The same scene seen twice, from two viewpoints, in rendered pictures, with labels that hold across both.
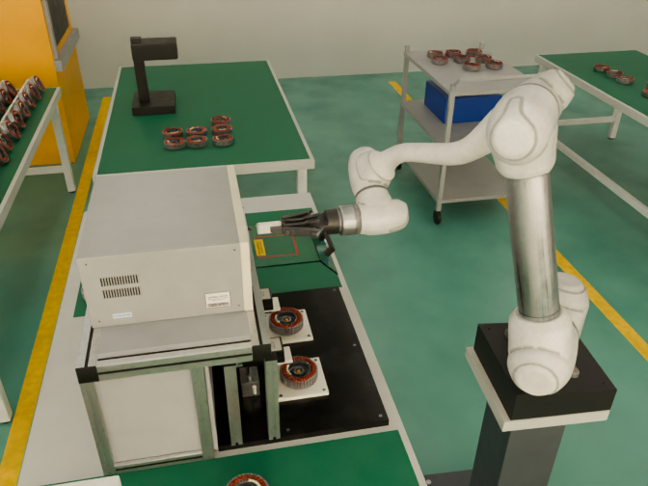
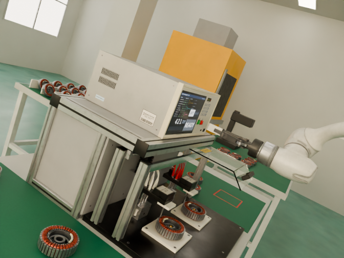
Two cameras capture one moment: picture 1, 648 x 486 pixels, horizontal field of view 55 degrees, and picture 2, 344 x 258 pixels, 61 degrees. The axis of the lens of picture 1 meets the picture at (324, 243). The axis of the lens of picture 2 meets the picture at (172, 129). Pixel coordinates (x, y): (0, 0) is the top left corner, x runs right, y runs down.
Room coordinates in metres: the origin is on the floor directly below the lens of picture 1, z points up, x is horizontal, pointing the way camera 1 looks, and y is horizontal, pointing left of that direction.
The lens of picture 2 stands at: (0.45, -0.42, 1.35)
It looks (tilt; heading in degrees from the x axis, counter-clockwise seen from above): 11 degrees down; 35
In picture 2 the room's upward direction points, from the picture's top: 22 degrees clockwise
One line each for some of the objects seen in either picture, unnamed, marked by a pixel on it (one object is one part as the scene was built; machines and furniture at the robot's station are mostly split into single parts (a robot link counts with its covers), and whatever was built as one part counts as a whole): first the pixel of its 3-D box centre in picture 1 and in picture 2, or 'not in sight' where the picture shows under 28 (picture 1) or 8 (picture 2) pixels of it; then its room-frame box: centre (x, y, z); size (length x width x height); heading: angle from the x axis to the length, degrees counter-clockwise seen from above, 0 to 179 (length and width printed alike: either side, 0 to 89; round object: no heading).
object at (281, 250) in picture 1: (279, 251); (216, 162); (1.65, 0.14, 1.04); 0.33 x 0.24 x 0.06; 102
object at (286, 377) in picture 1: (298, 372); (170, 227); (1.36, 0.07, 0.80); 0.11 x 0.11 x 0.04
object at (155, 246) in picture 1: (170, 238); (157, 96); (1.42, 0.41, 1.22); 0.44 x 0.39 x 0.20; 12
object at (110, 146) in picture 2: (205, 325); (144, 165); (1.42, 0.34, 0.92); 0.66 x 0.01 x 0.30; 12
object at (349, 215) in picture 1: (347, 220); (266, 153); (1.59, -0.07, 1.18); 0.09 x 0.06 x 0.09; 12
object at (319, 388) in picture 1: (298, 378); (167, 233); (1.36, 0.07, 0.78); 0.15 x 0.15 x 0.01; 12
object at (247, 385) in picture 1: (249, 380); (140, 208); (1.33, 0.21, 0.80); 0.08 x 0.05 x 0.06; 12
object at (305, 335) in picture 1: (286, 327); (191, 215); (1.59, 0.12, 0.78); 0.15 x 0.15 x 0.01; 12
